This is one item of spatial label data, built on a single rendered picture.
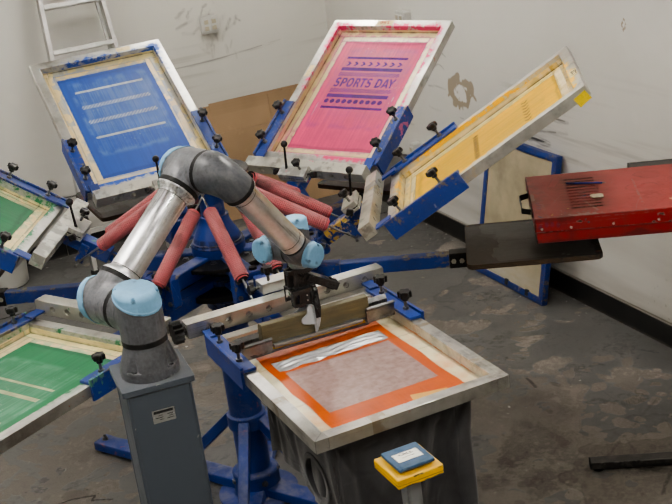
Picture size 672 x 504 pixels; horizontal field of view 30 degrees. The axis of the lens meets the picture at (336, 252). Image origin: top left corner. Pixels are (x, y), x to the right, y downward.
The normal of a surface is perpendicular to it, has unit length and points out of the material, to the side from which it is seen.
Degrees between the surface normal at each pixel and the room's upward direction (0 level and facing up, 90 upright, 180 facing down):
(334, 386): 0
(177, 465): 90
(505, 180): 80
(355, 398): 0
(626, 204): 0
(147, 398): 90
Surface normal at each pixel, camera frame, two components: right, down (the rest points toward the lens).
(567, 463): -0.12, -0.93
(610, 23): -0.89, 0.26
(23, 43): 0.44, 0.27
